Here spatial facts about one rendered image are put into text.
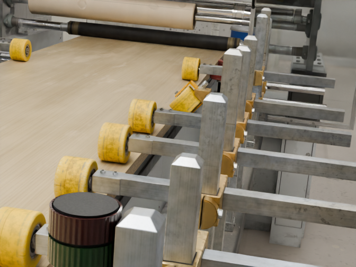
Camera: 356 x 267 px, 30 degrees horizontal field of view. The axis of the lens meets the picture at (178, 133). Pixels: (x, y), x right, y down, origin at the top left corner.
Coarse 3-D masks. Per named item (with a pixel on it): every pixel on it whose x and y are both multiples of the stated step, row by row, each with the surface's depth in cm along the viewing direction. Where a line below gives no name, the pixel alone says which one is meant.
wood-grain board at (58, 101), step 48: (48, 48) 276; (96, 48) 287; (144, 48) 299; (0, 96) 186; (48, 96) 191; (96, 96) 196; (144, 96) 202; (0, 144) 143; (48, 144) 146; (96, 144) 149; (0, 192) 116; (48, 192) 118; (96, 192) 120
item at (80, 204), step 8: (80, 192) 57; (88, 192) 57; (56, 200) 55; (64, 200) 55; (72, 200) 55; (80, 200) 55; (88, 200) 56; (96, 200) 56; (104, 200) 56; (112, 200) 56; (56, 208) 53; (64, 208) 53; (72, 208) 54; (80, 208) 54; (88, 208) 54; (96, 208) 54; (104, 208) 54; (112, 208) 54; (72, 216) 52; (80, 216) 52; (88, 216) 52; (96, 216) 53; (104, 216) 53; (56, 240) 54
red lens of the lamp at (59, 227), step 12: (120, 204) 56; (60, 216) 52; (108, 216) 53; (120, 216) 54; (48, 228) 55; (60, 228) 53; (72, 228) 52; (84, 228) 52; (96, 228) 52; (108, 228) 53; (60, 240) 53; (72, 240) 53; (84, 240) 52; (96, 240) 53; (108, 240) 53
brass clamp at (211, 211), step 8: (224, 176) 113; (224, 184) 109; (208, 200) 102; (216, 200) 103; (200, 208) 102; (208, 208) 102; (216, 208) 102; (200, 216) 102; (208, 216) 102; (216, 216) 102; (200, 224) 104; (208, 224) 102; (216, 224) 104
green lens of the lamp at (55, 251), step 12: (48, 240) 55; (48, 252) 55; (60, 252) 53; (72, 252) 53; (84, 252) 53; (96, 252) 53; (108, 252) 54; (60, 264) 53; (72, 264) 53; (84, 264) 53; (96, 264) 53; (108, 264) 54
